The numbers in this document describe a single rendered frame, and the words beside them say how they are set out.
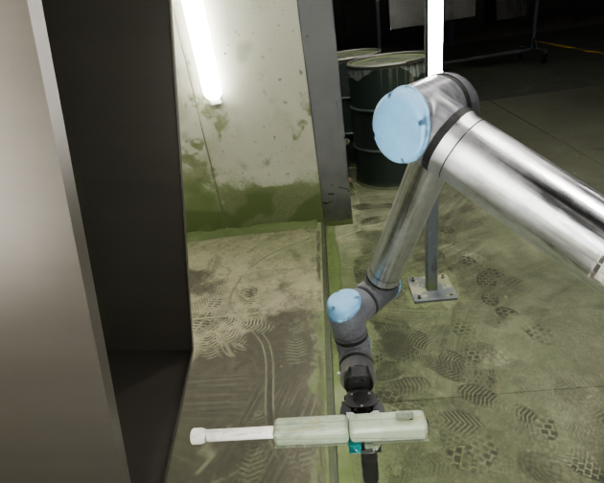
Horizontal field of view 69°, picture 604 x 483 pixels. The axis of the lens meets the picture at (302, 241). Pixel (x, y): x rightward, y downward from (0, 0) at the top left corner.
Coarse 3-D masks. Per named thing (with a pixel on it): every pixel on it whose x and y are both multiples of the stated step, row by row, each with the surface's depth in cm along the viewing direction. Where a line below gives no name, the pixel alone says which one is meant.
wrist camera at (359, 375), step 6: (354, 366) 97; (360, 366) 96; (366, 366) 96; (354, 372) 96; (360, 372) 95; (366, 372) 95; (354, 378) 96; (360, 378) 96; (366, 378) 96; (354, 384) 99; (360, 384) 100; (366, 384) 100
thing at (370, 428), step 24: (192, 432) 91; (216, 432) 91; (240, 432) 90; (264, 432) 90; (288, 432) 88; (312, 432) 87; (336, 432) 86; (360, 432) 86; (384, 432) 86; (408, 432) 85; (360, 456) 91
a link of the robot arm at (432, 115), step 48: (384, 96) 71; (432, 96) 68; (384, 144) 73; (432, 144) 68; (480, 144) 64; (480, 192) 66; (528, 192) 61; (576, 192) 60; (528, 240) 65; (576, 240) 59
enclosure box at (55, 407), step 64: (0, 0) 34; (64, 0) 85; (128, 0) 86; (0, 64) 36; (64, 64) 91; (128, 64) 92; (0, 128) 39; (64, 128) 41; (128, 128) 98; (0, 192) 41; (64, 192) 42; (128, 192) 105; (0, 256) 45; (64, 256) 45; (128, 256) 113; (0, 320) 48; (64, 320) 49; (128, 320) 122; (0, 384) 52; (64, 384) 53; (128, 384) 116; (0, 448) 58; (64, 448) 58; (128, 448) 99
